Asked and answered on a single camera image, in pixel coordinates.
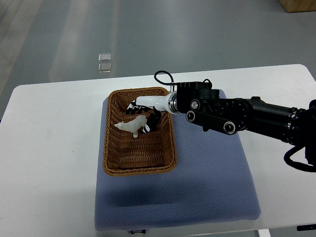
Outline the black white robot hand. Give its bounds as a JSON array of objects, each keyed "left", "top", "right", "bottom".
[{"left": 126, "top": 92, "right": 176, "bottom": 134}]

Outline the white bear figurine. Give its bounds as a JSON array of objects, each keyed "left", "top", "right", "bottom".
[{"left": 114, "top": 115, "right": 147, "bottom": 138}]

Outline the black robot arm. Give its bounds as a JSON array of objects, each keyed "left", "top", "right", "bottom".
[{"left": 167, "top": 79, "right": 316, "bottom": 172}]

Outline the brown wicker basket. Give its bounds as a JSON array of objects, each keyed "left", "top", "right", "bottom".
[{"left": 103, "top": 87, "right": 177, "bottom": 176}]

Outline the blue quilted mat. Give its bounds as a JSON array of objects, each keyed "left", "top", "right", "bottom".
[{"left": 95, "top": 100, "right": 261, "bottom": 231}]

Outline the brown cardboard box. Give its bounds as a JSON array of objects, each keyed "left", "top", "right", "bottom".
[{"left": 279, "top": 0, "right": 316, "bottom": 13}]

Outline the black table bracket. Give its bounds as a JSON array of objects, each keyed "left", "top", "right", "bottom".
[{"left": 297, "top": 224, "right": 316, "bottom": 231}]

